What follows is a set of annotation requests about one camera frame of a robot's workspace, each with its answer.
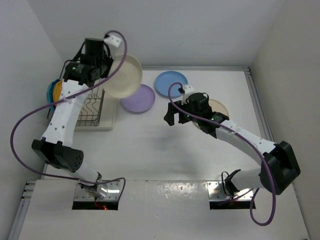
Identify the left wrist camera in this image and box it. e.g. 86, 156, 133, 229
103, 34, 123, 49

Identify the yellow polka dot plate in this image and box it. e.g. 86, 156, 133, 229
52, 80, 63, 102

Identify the beige green leaf plate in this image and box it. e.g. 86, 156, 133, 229
208, 98, 229, 117

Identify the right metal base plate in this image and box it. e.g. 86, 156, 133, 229
207, 180, 254, 202

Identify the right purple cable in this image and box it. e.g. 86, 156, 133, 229
167, 82, 277, 227

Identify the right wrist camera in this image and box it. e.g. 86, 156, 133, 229
181, 84, 196, 105

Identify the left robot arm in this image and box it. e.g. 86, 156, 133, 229
31, 38, 113, 196

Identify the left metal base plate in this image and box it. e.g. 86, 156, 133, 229
74, 181, 121, 202

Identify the cream plate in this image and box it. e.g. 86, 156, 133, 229
103, 54, 143, 99

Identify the metal base plate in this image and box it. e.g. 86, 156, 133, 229
207, 180, 254, 202
74, 181, 121, 202

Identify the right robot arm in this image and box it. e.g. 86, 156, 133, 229
164, 92, 301, 195

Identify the blue plate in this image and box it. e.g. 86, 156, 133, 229
154, 70, 188, 97

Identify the purple cable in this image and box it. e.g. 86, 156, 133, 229
167, 82, 277, 227
9, 30, 130, 195

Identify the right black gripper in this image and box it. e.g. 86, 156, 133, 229
164, 99, 201, 126

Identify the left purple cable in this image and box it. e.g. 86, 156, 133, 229
9, 30, 130, 195

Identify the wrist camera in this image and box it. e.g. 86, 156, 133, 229
103, 34, 123, 49
181, 84, 196, 105

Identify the grey wire dish rack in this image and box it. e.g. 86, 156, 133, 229
46, 59, 109, 127

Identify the teal polka dot plate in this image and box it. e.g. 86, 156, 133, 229
46, 79, 60, 104

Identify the purple plate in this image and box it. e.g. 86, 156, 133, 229
120, 84, 156, 114

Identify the cream drip tray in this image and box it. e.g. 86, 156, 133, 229
75, 85, 118, 132

